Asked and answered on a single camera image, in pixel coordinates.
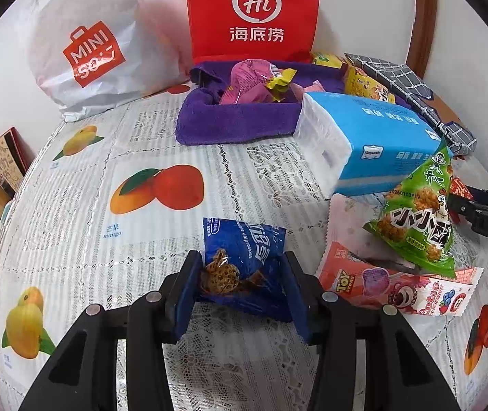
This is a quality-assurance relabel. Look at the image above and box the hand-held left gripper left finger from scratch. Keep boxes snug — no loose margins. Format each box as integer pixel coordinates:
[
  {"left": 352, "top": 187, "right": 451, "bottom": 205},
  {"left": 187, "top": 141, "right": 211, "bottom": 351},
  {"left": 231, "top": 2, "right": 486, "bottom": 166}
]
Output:
[{"left": 17, "top": 250, "right": 204, "bottom": 411}]

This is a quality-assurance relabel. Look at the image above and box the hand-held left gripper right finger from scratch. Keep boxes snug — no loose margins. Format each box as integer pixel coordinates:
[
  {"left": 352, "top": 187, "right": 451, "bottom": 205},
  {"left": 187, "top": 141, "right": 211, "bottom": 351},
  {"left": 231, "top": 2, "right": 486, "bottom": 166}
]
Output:
[{"left": 282, "top": 252, "right": 461, "bottom": 411}]

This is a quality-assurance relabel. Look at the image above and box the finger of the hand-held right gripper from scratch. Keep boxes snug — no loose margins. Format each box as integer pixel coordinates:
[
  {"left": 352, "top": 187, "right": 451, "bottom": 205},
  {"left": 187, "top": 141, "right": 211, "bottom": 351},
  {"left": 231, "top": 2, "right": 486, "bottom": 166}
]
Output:
[{"left": 447, "top": 195, "right": 476, "bottom": 224}]

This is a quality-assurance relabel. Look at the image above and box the green snack packet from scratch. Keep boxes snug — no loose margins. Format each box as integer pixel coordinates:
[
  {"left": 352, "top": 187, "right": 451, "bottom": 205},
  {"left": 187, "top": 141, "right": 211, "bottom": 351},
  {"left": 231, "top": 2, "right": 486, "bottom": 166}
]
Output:
[{"left": 364, "top": 143, "right": 457, "bottom": 279}]

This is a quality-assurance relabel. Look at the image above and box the blue cookie packet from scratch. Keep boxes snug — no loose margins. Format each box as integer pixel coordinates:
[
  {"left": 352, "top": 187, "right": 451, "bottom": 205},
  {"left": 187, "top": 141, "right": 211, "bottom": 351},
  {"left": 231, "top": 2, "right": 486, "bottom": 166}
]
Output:
[{"left": 197, "top": 217, "right": 293, "bottom": 323}]

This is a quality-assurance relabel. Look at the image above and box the pink lollipop packet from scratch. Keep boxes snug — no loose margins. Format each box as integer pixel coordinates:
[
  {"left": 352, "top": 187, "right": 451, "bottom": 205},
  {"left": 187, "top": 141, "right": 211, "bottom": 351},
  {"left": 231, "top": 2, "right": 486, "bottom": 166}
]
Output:
[{"left": 316, "top": 241, "right": 484, "bottom": 317}]

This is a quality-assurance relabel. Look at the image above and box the yellow snack packet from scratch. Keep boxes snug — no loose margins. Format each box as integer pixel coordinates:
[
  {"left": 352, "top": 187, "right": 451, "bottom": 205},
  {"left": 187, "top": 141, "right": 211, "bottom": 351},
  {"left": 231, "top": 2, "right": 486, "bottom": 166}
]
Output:
[{"left": 344, "top": 65, "right": 396, "bottom": 104}]

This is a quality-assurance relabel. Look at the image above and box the purple fabric basket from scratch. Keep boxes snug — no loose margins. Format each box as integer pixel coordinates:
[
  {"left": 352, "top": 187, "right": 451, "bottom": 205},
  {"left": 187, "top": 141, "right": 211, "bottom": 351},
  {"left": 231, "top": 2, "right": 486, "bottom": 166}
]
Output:
[{"left": 175, "top": 61, "right": 347, "bottom": 145}]

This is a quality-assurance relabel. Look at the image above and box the magenta snack bag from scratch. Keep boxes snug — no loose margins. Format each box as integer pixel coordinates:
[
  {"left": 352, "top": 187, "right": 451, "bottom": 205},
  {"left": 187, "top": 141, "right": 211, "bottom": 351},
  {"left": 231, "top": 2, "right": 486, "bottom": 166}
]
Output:
[{"left": 219, "top": 59, "right": 279, "bottom": 105}]

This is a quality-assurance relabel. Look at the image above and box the blue tissue pack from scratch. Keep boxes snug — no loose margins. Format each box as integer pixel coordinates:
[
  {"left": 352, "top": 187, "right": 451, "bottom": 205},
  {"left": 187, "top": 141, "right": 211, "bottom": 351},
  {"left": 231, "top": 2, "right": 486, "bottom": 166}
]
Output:
[{"left": 293, "top": 91, "right": 454, "bottom": 200}]

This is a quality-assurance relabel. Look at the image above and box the grey checked fabric box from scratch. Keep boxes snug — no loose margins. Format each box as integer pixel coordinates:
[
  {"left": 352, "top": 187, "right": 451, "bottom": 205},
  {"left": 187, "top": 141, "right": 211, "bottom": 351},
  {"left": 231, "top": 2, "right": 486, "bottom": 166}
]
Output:
[{"left": 344, "top": 52, "right": 478, "bottom": 157}]

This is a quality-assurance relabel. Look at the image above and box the small yellow candy packet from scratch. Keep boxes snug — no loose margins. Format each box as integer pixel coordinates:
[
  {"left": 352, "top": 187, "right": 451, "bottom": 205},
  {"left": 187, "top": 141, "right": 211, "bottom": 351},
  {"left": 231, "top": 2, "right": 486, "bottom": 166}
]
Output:
[{"left": 265, "top": 68, "right": 298, "bottom": 103}]

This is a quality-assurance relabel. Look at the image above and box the brown patterned book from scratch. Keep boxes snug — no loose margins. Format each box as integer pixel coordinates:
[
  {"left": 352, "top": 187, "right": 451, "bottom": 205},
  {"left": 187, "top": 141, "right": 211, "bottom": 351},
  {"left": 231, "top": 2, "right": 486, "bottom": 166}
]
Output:
[{"left": 0, "top": 127, "right": 30, "bottom": 193}]

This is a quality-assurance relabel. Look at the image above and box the red paper bag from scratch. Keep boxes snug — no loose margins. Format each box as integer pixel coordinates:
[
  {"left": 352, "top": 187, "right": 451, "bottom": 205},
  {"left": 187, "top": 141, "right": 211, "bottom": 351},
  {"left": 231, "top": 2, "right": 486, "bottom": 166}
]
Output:
[{"left": 184, "top": 0, "right": 322, "bottom": 64}]

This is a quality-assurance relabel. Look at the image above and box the white plastic shopping bag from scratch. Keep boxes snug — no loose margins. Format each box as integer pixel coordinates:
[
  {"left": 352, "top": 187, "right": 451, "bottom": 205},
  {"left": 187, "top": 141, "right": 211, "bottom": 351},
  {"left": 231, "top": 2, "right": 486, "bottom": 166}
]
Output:
[{"left": 27, "top": 0, "right": 191, "bottom": 123}]

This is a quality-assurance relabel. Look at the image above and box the brown wooden door frame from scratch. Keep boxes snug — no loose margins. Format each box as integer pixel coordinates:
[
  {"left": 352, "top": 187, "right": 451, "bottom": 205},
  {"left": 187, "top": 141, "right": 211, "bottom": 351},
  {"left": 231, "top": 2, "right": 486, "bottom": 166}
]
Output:
[{"left": 406, "top": 0, "right": 439, "bottom": 78}]

